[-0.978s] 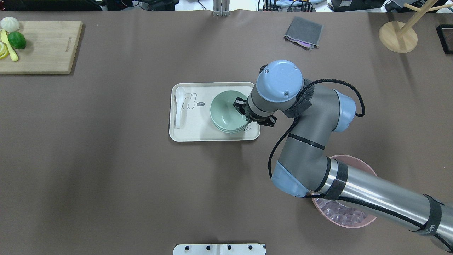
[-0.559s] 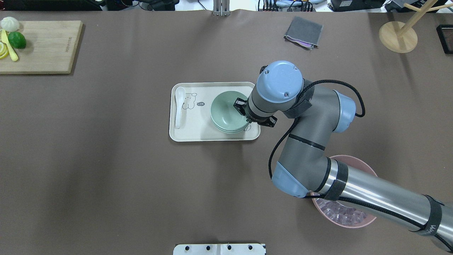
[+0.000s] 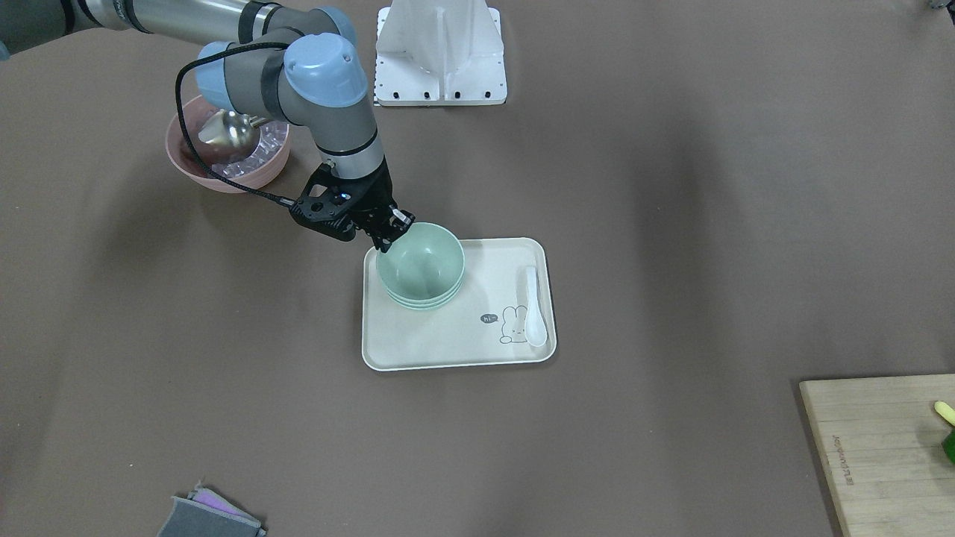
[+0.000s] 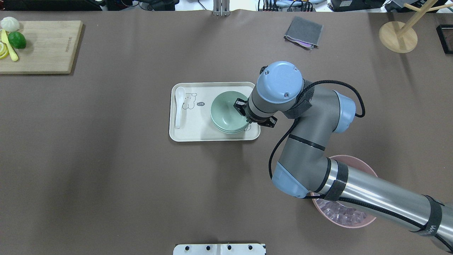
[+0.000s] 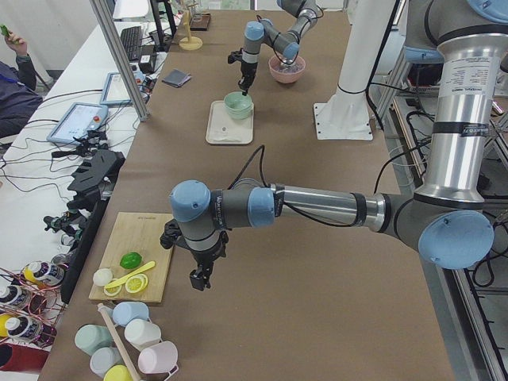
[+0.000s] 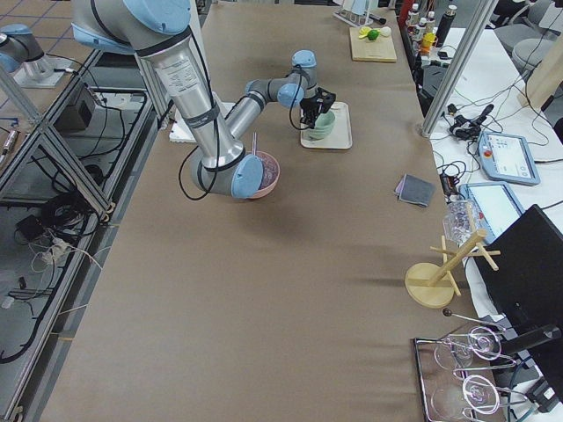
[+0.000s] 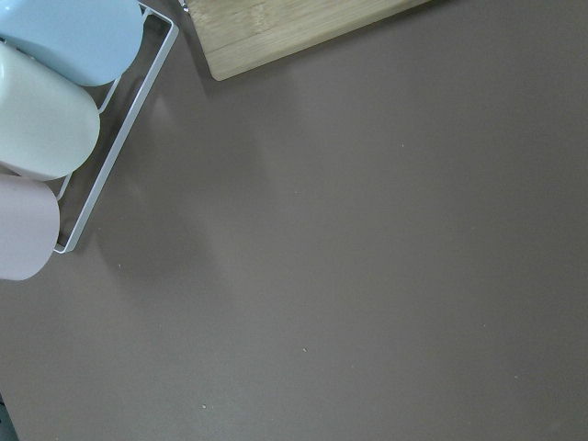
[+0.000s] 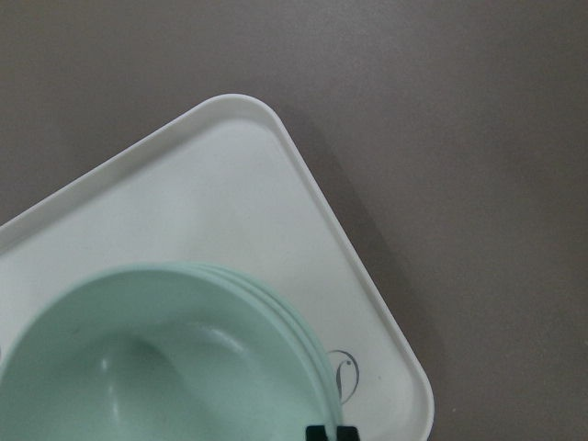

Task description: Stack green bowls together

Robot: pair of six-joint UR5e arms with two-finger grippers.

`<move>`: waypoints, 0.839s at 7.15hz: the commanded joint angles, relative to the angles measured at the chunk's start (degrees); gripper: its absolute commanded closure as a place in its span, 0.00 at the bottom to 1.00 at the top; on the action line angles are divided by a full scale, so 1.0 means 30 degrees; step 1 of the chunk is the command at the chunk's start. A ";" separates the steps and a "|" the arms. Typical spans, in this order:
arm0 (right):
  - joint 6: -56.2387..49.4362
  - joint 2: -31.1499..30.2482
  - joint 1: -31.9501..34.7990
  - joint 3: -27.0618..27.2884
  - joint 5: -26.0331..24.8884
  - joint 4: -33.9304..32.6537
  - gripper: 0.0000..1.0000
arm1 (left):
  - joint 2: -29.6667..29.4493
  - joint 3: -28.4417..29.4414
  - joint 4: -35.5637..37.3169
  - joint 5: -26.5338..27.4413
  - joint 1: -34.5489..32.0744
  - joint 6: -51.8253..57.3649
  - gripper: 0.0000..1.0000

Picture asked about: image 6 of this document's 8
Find green bowl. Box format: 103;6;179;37
305;112;336;140
311;110;336;128
306;127;333;141

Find black monitor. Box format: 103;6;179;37
475;205;562;398

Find green bowl on tray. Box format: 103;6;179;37
306;127;333;141

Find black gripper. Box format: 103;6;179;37
299;87;336;130

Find black glass rack tray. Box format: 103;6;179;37
413;324;537;421

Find clear wine glass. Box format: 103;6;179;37
434;326;501;375
430;375;501;421

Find white steamed bun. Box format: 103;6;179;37
380;26;391;37

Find aluminium frame post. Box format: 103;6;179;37
420;0;498;138

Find yellow lemon slices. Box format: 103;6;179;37
358;26;371;39

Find cream serving tray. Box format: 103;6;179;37
300;101;353;150

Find wooden cutting board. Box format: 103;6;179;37
349;27;397;62

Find pink bowl with ice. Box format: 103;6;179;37
250;151;281;200

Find grey folded cloth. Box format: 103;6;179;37
394;174;435;207

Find teach pendant tablet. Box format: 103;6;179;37
459;181;524;244
478;131;541;186

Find wooden mug tree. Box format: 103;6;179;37
405;205;501;309

